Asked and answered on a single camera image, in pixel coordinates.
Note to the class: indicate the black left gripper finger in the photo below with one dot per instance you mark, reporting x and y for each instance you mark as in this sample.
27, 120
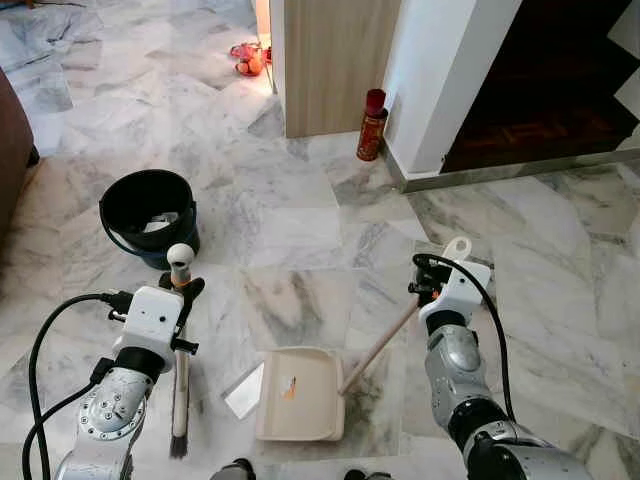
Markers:
168, 283
196, 289

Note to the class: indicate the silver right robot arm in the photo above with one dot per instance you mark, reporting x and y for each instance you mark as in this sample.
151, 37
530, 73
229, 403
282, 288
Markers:
456, 372

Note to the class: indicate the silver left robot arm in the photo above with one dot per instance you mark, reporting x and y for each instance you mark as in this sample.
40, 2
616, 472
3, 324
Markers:
108, 412

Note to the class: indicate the white paper scrap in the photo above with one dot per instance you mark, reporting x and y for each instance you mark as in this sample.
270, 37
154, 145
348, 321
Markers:
160, 223

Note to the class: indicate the black plastic bucket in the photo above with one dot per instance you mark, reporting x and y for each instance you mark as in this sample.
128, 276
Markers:
128, 205

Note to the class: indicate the white paper sheet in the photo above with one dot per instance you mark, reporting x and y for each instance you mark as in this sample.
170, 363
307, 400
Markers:
244, 392

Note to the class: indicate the red spray can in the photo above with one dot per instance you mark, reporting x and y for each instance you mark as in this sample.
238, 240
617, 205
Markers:
372, 130

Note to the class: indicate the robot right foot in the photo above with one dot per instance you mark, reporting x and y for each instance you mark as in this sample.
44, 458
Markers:
368, 475

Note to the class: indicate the dark wooden staircase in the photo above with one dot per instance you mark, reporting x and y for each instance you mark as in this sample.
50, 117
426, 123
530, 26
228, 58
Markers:
540, 110

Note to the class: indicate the light wooden cabinet panel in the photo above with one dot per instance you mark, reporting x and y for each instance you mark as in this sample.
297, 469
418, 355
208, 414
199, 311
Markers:
340, 70

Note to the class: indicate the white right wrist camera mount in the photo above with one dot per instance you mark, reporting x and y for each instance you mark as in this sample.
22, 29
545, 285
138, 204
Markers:
458, 292

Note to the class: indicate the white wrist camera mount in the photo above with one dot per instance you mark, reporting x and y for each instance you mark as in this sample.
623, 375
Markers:
458, 292
150, 318

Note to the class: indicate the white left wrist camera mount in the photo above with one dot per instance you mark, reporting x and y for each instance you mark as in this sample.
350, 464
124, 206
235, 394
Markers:
150, 318

